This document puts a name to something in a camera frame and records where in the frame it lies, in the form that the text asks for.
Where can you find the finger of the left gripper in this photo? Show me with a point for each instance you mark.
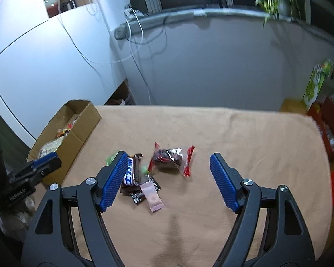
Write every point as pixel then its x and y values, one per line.
pixel 34 171

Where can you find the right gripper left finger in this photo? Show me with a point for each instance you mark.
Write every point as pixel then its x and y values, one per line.
pixel 51 240

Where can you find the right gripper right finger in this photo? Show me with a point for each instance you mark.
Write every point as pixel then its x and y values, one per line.
pixel 285 241

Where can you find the yellow candy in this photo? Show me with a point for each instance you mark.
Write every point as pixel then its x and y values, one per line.
pixel 62 132

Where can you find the green round pastry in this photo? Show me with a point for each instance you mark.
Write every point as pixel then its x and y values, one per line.
pixel 110 159

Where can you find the black snickers style bar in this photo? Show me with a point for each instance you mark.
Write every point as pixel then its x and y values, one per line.
pixel 132 178

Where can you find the pink small sachet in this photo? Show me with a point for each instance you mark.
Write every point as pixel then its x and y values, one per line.
pixel 152 197

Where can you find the red chocolate cake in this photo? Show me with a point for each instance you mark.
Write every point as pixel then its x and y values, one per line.
pixel 172 158

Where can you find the open cardboard box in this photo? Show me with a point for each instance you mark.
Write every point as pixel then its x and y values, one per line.
pixel 81 117

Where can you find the peach fleece table blanket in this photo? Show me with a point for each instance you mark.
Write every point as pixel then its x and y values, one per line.
pixel 271 148

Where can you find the white cabinet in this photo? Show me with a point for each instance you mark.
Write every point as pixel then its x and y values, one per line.
pixel 46 61

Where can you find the green white carton box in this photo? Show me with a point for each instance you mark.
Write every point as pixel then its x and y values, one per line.
pixel 319 74

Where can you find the white power strip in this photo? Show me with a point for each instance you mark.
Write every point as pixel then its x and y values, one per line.
pixel 129 11

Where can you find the potted spider plant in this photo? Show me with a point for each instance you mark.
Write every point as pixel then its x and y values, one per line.
pixel 276 8

